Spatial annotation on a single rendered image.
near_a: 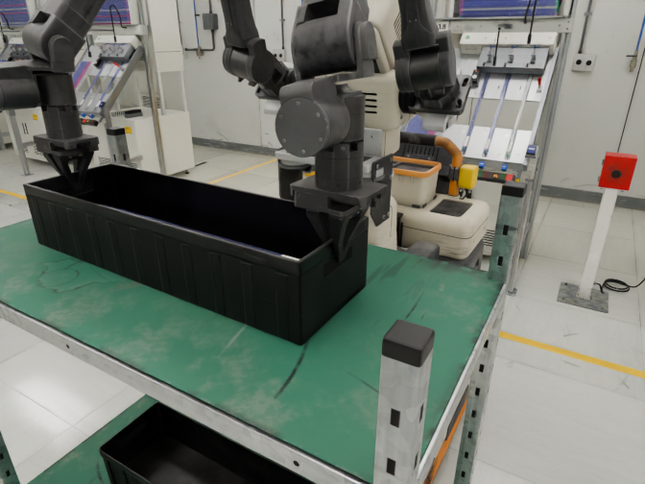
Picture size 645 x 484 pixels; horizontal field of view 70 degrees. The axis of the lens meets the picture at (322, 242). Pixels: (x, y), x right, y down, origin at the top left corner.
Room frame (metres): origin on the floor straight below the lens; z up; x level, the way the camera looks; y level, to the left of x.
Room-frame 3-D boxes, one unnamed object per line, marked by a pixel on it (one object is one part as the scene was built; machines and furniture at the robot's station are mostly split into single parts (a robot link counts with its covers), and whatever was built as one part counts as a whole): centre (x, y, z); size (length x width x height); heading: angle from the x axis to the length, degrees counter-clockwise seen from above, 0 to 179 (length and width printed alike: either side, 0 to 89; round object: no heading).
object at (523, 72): (2.77, -0.94, 0.66); 1.01 x 0.73 x 1.31; 150
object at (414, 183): (1.44, -0.25, 0.87); 0.23 x 0.15 x 0.11; 58
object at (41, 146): (0.84, 0.47, 1.08); 0.07 x 0.07 x 0.09; 59
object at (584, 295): (2.17, -1.41, 0.39); 0.24 x 0.24 x 0.78; 60
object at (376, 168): (1.09, -0.03, 0.99); 0.28 x 0.16 x 0.22; 58
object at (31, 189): (0.68, 0.22, 1.01); 0.57 x 0.17 x 0.11; 58
